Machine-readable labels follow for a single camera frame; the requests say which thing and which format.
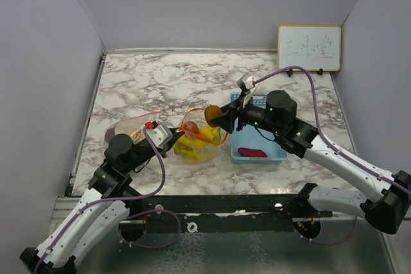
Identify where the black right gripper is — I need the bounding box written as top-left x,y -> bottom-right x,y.
213,90 -> 283,135

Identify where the brown kiwi fruit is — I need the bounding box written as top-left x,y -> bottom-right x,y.
204,105 -> 223,128

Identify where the clear zip bag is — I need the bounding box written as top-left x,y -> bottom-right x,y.
104,111 -> 161,144
173,108 -> 229,164

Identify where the yellow banana bunch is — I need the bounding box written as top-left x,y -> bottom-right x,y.
173,126 -> 222,164

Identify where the magenta sweet potato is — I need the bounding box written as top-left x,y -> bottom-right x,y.
238,147 -> 268,158

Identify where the clear zip top bag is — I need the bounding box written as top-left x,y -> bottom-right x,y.
104,111 -> 161,144

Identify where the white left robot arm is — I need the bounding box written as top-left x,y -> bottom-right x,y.
20,122 -> 184,273

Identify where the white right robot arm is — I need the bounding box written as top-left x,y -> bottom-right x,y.
204,90 -> 410,234

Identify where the light blue plastic basket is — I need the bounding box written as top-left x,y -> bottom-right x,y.
229,91 -> 289,165

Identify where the small framed whiteboard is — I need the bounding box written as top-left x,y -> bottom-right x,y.
277,24 -> 342,73

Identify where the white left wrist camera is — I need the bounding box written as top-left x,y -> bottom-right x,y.
144,122 -> 173,149

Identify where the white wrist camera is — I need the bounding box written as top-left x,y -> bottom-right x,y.
144,122 -> 173,149
237,73 -> 256,107

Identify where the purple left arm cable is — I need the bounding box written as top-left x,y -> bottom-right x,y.
31,126 -> 182,274

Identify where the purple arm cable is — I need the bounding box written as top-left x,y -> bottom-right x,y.
250,65 -> 411,244
31,126 -> 182,274

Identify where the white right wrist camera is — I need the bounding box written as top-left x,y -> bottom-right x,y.
237,73 -> 256,107

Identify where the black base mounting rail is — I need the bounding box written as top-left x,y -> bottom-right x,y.
121,194 -> 332,234

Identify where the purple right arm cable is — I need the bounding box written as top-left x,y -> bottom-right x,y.
250,65 -> 411,244

